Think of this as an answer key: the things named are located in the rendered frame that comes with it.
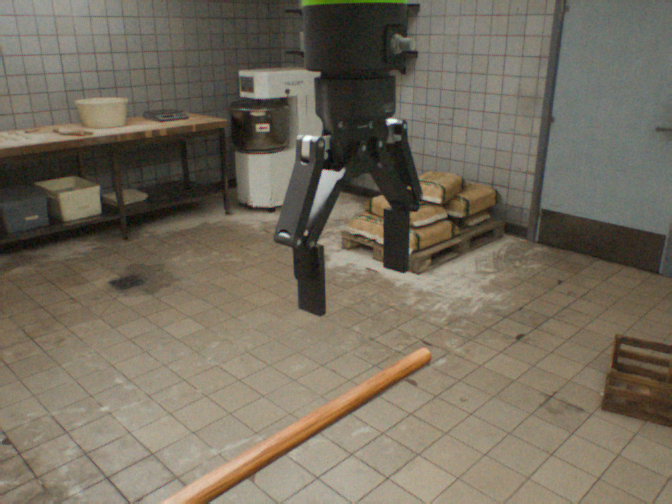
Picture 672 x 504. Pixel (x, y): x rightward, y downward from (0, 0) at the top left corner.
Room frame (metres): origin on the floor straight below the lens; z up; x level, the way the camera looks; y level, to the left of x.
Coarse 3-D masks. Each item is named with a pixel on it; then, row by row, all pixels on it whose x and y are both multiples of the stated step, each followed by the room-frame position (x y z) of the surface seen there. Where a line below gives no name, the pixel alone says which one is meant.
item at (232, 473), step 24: (408, 360) 0.83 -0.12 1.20; (360, 384) 0.76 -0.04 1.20; (384, 384) 0.77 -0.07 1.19; (336, 408) 0.70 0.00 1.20; (288, 432) 0.64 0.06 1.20; (312, 432) 0.66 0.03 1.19; (240, 456) 0.60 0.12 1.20; (264, 456) 0.60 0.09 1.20; (216, 480) 0.56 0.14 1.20; (240, 480) 0.57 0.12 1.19
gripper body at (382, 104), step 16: (320, 80) 0.54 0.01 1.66; (336, 80) 0.53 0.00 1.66; (352, 80) 0.53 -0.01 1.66; (368, 80) 0.53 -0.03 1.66; (384, 80) 0.54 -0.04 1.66; (320, 96) 0.54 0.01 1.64; (336, 96) 0.53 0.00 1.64; (352, 96) 0.53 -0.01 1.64; (368, 96) 0.53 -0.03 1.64; (384, 96) 0.54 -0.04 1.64; (320, 112) 0.54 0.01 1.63; (336, 112) 0.53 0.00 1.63; (352, 112) 0.53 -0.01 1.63; (368, 112) 0.53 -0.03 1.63; (384, 112) 0.54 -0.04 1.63; (336, 128) 0.53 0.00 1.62; (352, 128) 0.54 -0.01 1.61; (368, 128) 0.56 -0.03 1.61; (384, 128) 0.58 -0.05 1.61; (336, 144) 0.53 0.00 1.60; (352, 144) 0.54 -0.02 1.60; (368, 144) 0.56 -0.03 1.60; (336, 160) 0.53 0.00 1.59; (368, 160) 0.56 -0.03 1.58; (352, 176) 0.55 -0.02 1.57
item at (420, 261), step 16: (480, 224) 4.75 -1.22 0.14; (496, 224) 4.75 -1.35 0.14; (352, 240) 4.51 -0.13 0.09; (368, 240) 4.38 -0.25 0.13; (448, 240) 4.35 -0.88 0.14; (464, 240) 4.41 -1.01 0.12; (480, 240) 4.69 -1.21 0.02; (416, 256) 4.02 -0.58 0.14; (448, 256) 4.32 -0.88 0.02; (416, 272) 4.01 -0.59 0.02
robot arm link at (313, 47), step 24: (312, 24) 0.54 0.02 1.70; (336, 24) 0.52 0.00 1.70; (360, 24) 0.52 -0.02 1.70; (384, 24) 0.53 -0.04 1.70; (312, 48) 0.54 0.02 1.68; (336, 48) 0.52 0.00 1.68; (360, 48) 0.52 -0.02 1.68; (384, 48) 0.52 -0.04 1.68; (408, 48) 0.52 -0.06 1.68; (336, 72) 0.54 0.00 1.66; (360, 72) 0.53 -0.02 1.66; (384, 72) 0.55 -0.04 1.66
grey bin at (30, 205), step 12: (0, 192) 4.57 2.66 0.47; (12, 192) 4.57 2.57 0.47; (24, 192) 4.57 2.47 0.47; (36, 192) 4.57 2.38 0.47; (0, 204) 4.24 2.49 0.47; (12, 204) 4.30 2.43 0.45; (24, 204) 4.36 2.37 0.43; (36, 204) 4.42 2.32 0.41; (0, 216) 4.30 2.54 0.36; (12, 216) 4.30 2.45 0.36; (24, 216) 4.36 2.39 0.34; (36, 216) 4.42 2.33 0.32; (0, 228) 4.36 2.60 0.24; (12, 228) 4.29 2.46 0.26; (24, 228) 4.35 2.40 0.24
